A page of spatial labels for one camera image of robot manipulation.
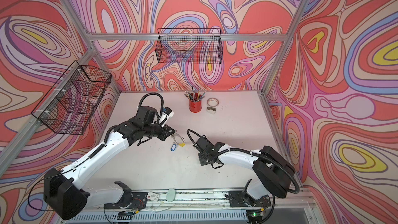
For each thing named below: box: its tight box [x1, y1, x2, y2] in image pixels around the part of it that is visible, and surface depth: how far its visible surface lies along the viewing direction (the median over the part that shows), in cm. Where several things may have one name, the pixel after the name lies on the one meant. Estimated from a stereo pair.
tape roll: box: [206, 97, 220, 107], surface depth 114 cm
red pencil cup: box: [188, 99, 203, 114], surface depth 110 cm
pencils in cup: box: [183, 85, 208, 103], surface depth 103 cm
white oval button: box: [165, 187, 176, 203], surface depth 76 cm
